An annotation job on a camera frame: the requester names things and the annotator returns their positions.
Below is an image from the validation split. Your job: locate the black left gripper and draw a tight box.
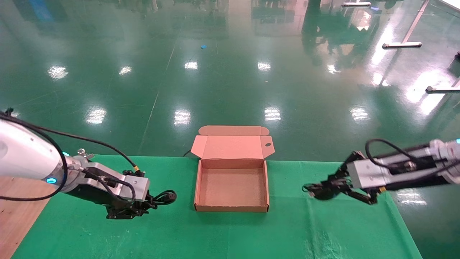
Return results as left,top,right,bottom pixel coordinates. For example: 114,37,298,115
66,187,158,220

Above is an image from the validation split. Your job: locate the white table edge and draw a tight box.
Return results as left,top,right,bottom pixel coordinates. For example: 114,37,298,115
436,0,460,13

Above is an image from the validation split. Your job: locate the green table cloth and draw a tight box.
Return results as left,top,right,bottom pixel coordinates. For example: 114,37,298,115
11,155,424,259

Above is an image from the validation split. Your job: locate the black power cord with plug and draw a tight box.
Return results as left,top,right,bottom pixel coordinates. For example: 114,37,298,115
147,190,177,209

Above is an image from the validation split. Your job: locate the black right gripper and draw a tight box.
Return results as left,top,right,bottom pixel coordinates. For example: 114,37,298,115
323,151,450,205

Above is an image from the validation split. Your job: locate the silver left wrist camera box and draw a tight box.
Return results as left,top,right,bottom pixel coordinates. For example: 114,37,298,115
77,163,150,203

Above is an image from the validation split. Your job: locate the open brown cardboard box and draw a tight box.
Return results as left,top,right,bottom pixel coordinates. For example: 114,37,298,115
190,125,275,213

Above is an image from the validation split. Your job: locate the white metal table leg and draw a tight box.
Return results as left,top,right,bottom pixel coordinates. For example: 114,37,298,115
382,0,430,49

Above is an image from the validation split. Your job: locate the thin black cable bundle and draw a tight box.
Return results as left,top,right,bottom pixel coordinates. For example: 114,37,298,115
303,182,335,201

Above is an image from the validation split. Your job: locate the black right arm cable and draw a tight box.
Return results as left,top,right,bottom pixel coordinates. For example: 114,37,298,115
365,138,460,180

